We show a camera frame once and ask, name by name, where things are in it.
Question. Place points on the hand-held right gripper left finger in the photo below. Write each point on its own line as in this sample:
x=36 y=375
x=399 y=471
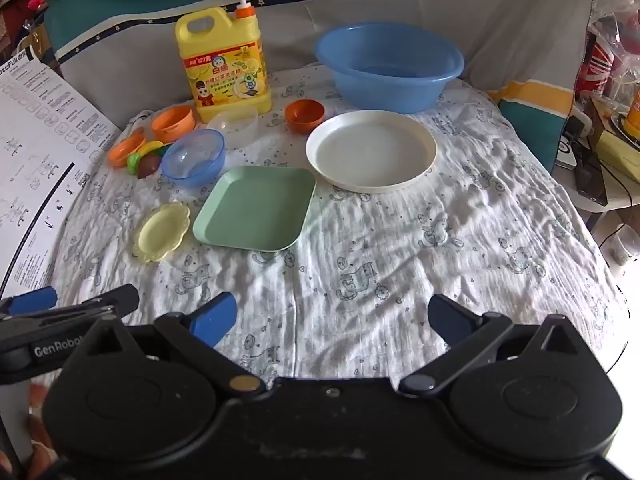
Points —
x=215 y=317

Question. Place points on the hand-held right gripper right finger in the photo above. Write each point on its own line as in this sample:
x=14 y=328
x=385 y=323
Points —
x=450 y=321

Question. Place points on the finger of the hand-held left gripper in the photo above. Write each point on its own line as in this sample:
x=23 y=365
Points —
x=27 y=302
x=110 y=301

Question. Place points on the yellow flower-shaped dish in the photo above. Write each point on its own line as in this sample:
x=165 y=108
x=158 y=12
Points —
x=160 y=232

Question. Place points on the green square plate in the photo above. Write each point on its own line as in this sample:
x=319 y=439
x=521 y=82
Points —
x=250 y=210

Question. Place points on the blue transparent bowl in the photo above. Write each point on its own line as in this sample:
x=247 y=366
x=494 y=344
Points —
x=192 y=160

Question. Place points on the white round plate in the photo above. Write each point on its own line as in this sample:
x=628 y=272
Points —
x=370 y=152

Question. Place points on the clear plastic bowl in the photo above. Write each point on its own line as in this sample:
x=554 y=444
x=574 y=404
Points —
x=240 y=130

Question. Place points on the small orange bowl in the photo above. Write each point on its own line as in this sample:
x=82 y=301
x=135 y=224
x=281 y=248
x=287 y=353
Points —
x=302 y=115

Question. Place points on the person's left hand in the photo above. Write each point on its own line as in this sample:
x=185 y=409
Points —
x=40 y=462

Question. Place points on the white cat-print cloth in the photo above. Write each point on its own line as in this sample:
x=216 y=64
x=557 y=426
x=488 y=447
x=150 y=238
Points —
x=375 y=260

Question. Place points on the light green toy vegetable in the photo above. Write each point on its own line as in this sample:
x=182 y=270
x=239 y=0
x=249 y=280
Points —
x=134 y=163

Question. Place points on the brown toy egg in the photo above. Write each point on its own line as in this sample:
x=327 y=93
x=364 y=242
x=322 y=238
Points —
x=149 y=167

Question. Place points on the white instruction sheet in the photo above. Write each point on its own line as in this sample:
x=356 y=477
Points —
x=35 y=160

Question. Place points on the orange toy pan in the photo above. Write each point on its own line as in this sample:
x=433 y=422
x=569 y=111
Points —
x=122 y=152

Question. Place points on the yellow toy banana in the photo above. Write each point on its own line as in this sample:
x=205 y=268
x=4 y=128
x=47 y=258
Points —
x=152 y=147

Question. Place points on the green toy cucumber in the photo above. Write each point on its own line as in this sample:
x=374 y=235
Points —
x=166 y=150

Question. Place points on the orange toy pot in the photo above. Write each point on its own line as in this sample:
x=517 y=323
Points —
x=172 y=122

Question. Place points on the black tablet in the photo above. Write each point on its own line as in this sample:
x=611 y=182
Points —
x=590 y=175

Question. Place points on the white small device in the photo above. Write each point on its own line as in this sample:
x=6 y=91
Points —
x=567 y=152

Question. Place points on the white side table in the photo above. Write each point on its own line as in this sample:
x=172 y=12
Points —
x=622 y=187

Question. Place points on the blue plastic basin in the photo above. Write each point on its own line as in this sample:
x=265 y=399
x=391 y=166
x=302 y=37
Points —
x=390 y=85

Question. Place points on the yellow detergent pump bottle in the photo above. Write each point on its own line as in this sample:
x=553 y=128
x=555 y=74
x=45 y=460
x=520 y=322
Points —
x=225 y=60

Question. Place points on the grey teal striped bedding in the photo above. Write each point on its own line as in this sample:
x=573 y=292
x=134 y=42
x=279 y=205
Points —
x=150 y=35

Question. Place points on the red cola can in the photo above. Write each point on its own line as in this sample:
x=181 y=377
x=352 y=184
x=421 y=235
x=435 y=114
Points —
x=602 y=65

